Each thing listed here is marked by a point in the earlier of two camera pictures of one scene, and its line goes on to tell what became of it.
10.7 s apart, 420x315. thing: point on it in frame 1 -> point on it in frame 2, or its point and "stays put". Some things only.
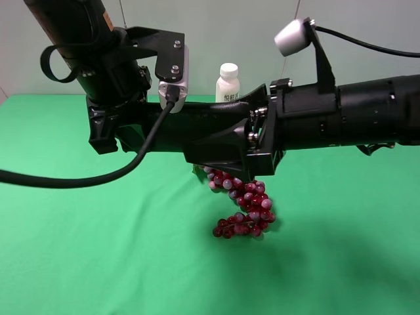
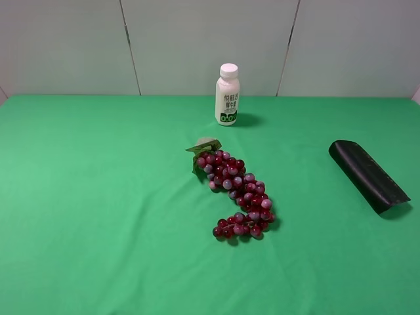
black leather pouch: (134, 121) -> (378, 191)
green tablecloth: (344, 240) stays put
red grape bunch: (251, 196) stays put
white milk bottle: (227, 87) stays put
